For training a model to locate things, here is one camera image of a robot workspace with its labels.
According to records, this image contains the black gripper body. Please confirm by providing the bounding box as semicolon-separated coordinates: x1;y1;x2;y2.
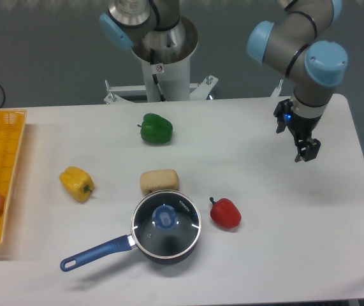
285;98;325;147

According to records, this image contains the green bell pepper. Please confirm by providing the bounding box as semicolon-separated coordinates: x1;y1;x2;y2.
137;113;173;145

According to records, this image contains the beige bread loaf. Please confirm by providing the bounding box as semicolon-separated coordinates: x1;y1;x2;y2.
140;169;179;195

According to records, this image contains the red bell pepper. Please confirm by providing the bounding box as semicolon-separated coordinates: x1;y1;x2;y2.
209;197;242;230

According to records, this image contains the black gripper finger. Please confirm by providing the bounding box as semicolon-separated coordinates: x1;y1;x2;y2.
295;137;321;163
273;99;292;133

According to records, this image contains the yellow bell pepper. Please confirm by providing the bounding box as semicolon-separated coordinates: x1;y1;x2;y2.
59;166;95;203

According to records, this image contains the white pedestal base frame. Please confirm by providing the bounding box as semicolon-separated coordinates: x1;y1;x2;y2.
103;75;285;105

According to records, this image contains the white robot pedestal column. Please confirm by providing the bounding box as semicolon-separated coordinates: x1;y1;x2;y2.
131;17;198;102

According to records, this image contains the blue saucepan with handle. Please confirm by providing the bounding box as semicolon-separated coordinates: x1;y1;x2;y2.
60;190;202;272

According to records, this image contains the glass lid blue knob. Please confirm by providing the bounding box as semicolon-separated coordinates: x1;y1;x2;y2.
131;190;202;264

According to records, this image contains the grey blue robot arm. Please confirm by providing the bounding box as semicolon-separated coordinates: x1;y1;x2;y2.
99;1;348;161

